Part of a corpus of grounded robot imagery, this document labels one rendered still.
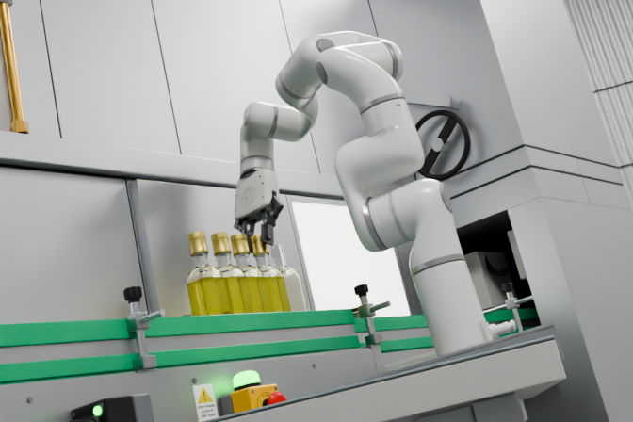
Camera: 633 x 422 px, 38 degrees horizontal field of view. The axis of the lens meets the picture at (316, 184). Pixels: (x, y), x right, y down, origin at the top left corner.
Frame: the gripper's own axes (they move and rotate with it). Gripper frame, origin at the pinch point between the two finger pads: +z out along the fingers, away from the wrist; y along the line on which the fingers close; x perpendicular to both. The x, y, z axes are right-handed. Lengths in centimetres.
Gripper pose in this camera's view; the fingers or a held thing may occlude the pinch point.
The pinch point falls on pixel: (258, 239)
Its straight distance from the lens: 193.3
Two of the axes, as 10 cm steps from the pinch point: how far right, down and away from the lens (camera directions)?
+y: 7.3, -3.5, -5.9
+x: 6.8, 3.2, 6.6
